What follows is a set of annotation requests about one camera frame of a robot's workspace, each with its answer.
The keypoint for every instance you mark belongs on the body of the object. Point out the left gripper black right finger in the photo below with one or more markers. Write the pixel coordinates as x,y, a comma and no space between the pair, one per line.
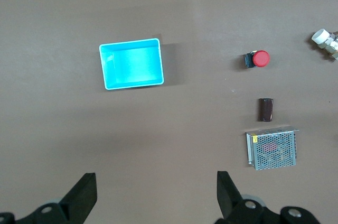
229,197

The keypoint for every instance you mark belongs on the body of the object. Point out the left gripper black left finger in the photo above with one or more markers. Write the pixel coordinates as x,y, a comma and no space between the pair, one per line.
76,197

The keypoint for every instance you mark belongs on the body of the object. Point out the red mushroom push button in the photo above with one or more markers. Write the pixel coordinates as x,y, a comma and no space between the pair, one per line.
261,58

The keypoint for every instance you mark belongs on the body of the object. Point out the metal mesh power supply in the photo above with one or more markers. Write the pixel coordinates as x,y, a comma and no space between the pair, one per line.
273,150

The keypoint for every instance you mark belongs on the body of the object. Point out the dark brown cylindrical capacitor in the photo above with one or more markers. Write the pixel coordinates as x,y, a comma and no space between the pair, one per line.
265,110

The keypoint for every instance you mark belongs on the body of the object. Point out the blue plastic box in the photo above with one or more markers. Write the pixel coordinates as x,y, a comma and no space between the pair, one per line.
132,63

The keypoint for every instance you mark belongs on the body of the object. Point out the metal valve with white caps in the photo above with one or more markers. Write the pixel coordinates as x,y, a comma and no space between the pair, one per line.
326,43

